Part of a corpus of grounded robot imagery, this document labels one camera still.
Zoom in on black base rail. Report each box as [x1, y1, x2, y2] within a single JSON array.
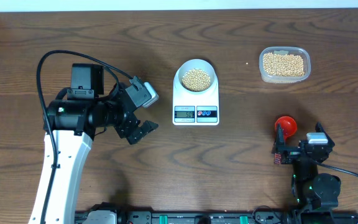
[[74, 202, 358, 224]]

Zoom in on left black cable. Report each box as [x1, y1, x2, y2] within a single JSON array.
[[35, 49, 135, 224]]

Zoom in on light blue bowl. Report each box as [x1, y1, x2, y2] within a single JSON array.
[[174, 59, 218, 94]]

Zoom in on pile of soybeans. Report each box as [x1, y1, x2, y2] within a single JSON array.
[[262, 52, 305, 77]]

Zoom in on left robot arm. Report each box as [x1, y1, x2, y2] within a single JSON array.
[[29, 63, 158, 223]]

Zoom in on clear plastic container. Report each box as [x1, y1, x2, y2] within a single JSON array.
[[259, 47, 311, 84]]

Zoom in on red measuring scoop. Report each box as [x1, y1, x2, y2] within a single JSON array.
[[273, 116, 298, 166]]

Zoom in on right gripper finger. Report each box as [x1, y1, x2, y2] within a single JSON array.
[[315, 122, 334, 146], [273, 124, 285, 151]]

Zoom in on soybeans in bowl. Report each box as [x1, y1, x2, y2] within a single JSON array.
[[181, 69, 211, 92]]

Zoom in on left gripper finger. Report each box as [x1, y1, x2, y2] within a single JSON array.
[[126, 76, 150, 108], [135, 121, 158, 143]]

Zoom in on white digital kitchen scale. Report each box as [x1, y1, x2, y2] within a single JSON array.
[[172, 79, 219, 126]]

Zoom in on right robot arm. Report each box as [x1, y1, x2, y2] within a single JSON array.
[[272, 123, 341, 215]]

